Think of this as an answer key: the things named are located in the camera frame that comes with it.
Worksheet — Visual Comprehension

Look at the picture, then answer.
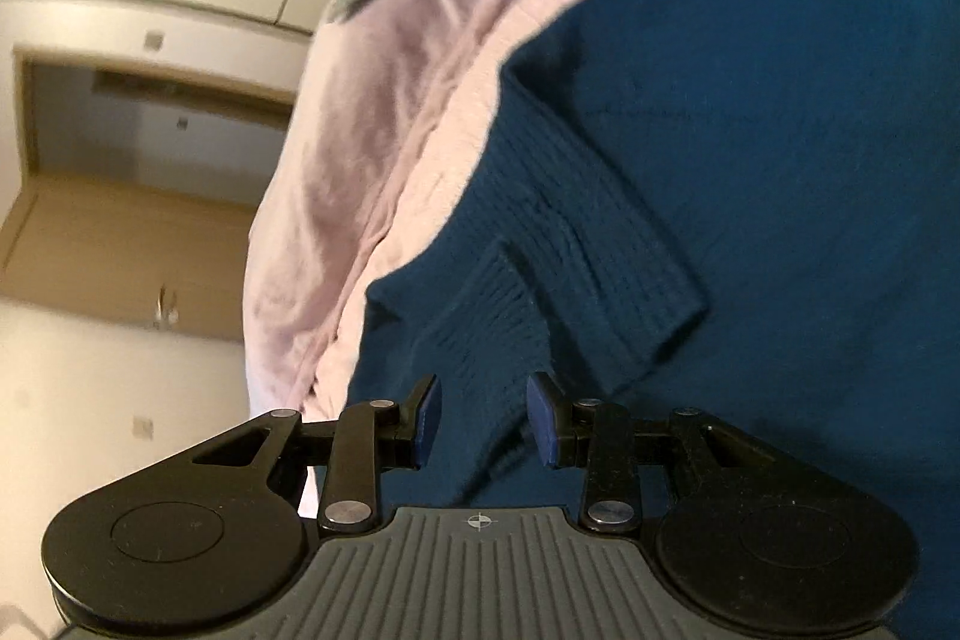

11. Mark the wooden door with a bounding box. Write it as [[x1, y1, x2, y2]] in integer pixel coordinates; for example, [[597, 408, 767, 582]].
[[0, 171, 260, 341]]

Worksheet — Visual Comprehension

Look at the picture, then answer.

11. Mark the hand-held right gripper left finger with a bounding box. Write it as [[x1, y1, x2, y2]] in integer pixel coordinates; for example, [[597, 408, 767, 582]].
[[191, 374, 445, 534]]

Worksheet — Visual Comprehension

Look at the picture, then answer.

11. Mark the metal door handle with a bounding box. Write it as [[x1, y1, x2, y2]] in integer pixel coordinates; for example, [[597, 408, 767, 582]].
[[152, 284, 181, 333]]

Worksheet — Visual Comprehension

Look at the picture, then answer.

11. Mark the wooden door frame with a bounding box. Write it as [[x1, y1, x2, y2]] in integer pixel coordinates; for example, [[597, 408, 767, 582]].
[[11, 44, 297, 191]]

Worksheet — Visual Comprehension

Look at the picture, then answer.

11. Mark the blue knit sweater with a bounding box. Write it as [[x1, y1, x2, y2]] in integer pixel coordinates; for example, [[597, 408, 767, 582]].
[[311, 0, 960, 536]]

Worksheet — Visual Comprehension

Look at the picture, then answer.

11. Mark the lilac bed sheet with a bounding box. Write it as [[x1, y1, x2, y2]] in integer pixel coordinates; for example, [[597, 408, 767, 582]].
[[241, 0, 571, 420]]

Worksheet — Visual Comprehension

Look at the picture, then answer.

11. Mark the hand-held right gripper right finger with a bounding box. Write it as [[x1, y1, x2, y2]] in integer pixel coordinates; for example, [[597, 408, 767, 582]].
[[525, 372, 758, 534]]

